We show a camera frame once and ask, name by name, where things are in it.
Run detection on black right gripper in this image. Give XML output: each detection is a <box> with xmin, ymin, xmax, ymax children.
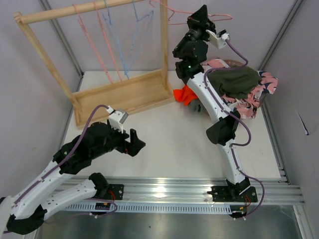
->
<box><xmin>172</xmin><ymin>5</ymin><xmax>215</xmax><ymax>55</ymax></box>

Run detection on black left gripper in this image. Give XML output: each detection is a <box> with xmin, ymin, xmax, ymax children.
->
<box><xmin>92</xmin><ymin>120</ymin><xmax>146</xmax><ymax>159</ymax></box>

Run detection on blue wire hanger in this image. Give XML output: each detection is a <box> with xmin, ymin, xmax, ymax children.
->
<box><xmin>125</xmin><ymin>0</ymin><xmax>154</xmax><ymax>78</ymax></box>
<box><xmin>102</xmin><ymin>0</ymin><xmax>130</xmax><ymax>80</ymax></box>

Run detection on grey shorts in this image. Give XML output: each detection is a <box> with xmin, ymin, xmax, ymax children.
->
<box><xmin>188</xmin><ymin>99</ymin><xmax>207</xmax><ymax>114</ymax></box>

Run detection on dark olive shorts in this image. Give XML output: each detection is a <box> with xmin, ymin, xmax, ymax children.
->
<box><xmin>207</xmin><ymin>67</ymin><xmax>261</xmax><ymax>99</ymax></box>

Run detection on pink patterned shorts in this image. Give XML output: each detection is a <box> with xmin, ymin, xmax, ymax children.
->
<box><xmin>202</xmin><ymin>58</ymin><xmax>278</xmax><ymax>119</ymax></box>

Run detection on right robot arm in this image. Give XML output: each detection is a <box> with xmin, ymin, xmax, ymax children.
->
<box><xmin>172</xmin><ymin>4</ymin><xmax>250</xmax><ymax>201</ymax></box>

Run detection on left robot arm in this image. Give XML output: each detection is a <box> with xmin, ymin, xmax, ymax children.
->
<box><xmin>4</xmin><ymin>122</ymin><xmax>146</xmax><ymax>235</ymax></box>

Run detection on wooden clothes rack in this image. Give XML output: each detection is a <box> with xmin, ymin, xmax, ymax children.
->
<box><xmin>13</xmin><ymin>0</ymin><xmax>173</xmax><ymax>128</ymax></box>

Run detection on pink translucent plastic basin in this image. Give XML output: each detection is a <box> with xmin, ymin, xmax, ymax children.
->
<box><xmin>224</xmin><ymin>60</ymin><xmax>245</xmax><ymax>67</ymax></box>

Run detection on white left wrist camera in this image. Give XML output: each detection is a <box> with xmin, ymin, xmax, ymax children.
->
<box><xmin>106</xmin><ymin>106</ymin><xmax>129</xmax><ymax>133</ymax></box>

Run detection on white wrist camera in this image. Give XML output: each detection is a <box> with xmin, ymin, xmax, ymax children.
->
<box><xmin>106</xmin><ymin>106</ymin><xmax>129</xmax><ymax>133</ymax></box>
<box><xmin>206</xmin><ymin>30</ymin><xmax>230</xmax><ymax>49</ymax></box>

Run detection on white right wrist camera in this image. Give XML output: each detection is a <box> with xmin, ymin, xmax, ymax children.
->
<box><xmin>206</xmin><ymin>30</ymin><xmax>230</xmax><ymax>49</ymax></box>

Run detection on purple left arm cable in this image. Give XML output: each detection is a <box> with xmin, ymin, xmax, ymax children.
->
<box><xmin>0</xmin><ymin>104</ymin><xmax>118</xmax><ymax>234</ymax></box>

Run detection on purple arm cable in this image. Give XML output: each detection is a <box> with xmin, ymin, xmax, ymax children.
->
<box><xmin>0</xmin><ymin>104</ymin><xmax>118</xmax><ymax>234</ymax></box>
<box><xmin>204</xmin><ymin>41</ymin><xmax>266</xmax><ymax>221</ymax></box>

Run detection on aluminium mounting rail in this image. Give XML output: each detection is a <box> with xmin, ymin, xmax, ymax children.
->
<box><xmin>57</xmin><ymin>176</ymin><xmax>306</xmax><ymax>205</ymax></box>

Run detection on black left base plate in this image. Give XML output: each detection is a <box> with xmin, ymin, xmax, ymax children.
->
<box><xmin>102</xmin><ymin>184</ymin><xmax>125</xmax><ymax>201</ymax></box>

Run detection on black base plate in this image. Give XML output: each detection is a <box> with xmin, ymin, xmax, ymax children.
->
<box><xmin>102</xmin><ymin>184</ymin><xmax>125</xmax><ymax>201</ymax></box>
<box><xmin>207</xmin><ymin>186</ymin><xmax>258</xmax><ymax>203</ymax></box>

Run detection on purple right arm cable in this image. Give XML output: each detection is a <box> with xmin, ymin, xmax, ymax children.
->
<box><xmin>204</xmin><ymin>41</ymin><xmax>266</xmax><ymax>221</ymax></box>

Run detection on white slotted cable duct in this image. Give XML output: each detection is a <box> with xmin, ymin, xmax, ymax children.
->
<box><xmin>64</xmin><ymin>201</ymin><xmax>232</xmax><ymax>215</ymax></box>

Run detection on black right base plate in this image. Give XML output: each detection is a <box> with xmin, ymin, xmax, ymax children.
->
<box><xmin>207</xmin><ymin>186</ymin><xmax>258</xmax><ymax>203</ymax></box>

